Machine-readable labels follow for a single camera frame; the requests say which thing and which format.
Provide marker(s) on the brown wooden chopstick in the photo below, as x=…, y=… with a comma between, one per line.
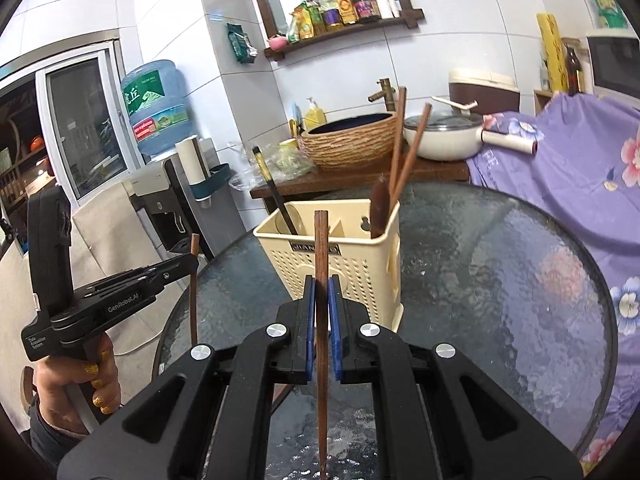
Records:
x=321, y=260
x=397, y=140
x=412, y=150
x=193, y=310

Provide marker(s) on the person's left hand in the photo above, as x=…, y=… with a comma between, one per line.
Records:
x=55, y=390

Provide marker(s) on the clear plastic bags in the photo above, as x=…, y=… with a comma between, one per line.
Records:
x=260, y=165

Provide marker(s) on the yellow cup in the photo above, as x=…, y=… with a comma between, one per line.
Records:
x=289, y=144

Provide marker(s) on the brown and cream rice cooker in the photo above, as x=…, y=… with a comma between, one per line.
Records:
x=482, y=92

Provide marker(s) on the teal cup holder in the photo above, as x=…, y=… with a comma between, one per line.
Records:
x=215, y=182

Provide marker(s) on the stack of green noodle cups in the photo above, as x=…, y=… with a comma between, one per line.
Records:
x=605, y=2

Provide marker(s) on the woven pattern wash basin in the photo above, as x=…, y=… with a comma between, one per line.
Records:
x=345, y=145

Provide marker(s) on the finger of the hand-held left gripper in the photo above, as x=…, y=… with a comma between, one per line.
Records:
x=125, y=274
x=175, y=269

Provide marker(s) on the yellow soap bottle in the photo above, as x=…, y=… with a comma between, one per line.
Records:
x=315, y=117

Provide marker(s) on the purple label bottle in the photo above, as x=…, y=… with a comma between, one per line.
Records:
x=331, y=12

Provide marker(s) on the cream plastic utensil holder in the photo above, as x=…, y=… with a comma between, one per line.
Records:
x=290, y=270

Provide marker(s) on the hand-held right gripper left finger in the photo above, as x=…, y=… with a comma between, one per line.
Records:
x=310, y=330

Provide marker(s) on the brown glass bottle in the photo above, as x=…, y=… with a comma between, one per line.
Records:
x=573, y=72

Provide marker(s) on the purple floral cloth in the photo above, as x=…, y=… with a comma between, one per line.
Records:
x=565, y=170

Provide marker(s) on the grey water dispenser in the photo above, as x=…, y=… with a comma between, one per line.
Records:
x=160, y=195

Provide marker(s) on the yellow green oil bottle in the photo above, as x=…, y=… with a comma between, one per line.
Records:
x=315, y=17

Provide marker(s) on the wooden counter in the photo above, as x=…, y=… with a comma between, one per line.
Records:
x=340, y=180

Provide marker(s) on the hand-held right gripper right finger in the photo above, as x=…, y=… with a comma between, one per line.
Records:
x=336, y=330

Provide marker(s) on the tall yellow box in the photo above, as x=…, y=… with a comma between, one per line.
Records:
x=552, y=55

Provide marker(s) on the white microwave oven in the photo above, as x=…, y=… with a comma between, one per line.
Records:
x=615, y=65

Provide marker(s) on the bamboo style faucet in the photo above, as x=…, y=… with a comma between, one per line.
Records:
x=384, y=92

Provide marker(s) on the person's left forearm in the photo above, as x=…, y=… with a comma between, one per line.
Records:
x=45, y=435

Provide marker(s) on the cream pan with glass lid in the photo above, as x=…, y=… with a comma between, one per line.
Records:
x=440, y=142

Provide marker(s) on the white bottle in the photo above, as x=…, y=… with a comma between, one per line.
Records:
x=387, y=2

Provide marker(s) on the wooden framed mirror shelf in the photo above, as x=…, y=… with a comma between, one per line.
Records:
x=260, y=5

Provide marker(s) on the yellow label bottle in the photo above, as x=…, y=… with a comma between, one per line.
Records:
x=345, y=7

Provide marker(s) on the yellow oil packet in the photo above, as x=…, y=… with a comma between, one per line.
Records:
x=300, y=25

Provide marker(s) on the white paper cup tube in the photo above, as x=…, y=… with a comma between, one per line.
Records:
x=192, y=160

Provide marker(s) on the black chopstick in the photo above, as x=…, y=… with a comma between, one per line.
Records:
x=272, y=185

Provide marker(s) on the green packet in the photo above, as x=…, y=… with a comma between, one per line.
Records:
x=241, y=45

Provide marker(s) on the round glass table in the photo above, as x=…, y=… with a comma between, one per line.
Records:
x=475, y=260

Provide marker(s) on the pink bowl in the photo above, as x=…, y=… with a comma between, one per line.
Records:
x=277, y=42

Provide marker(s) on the brown wooden spoon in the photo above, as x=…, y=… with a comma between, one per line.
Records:
x=380, y=205

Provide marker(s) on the sliding glass door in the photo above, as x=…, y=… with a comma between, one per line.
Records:
x=85, y=115

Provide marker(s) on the blue water bottle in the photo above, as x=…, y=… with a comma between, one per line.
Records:
x=155, y=110

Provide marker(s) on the white rice spoon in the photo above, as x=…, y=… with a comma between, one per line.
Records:
x=452, y=102

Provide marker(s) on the wooden box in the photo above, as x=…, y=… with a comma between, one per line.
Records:
x=542, y=100

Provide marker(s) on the white lint roller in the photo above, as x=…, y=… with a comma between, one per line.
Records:
x=507, y=141

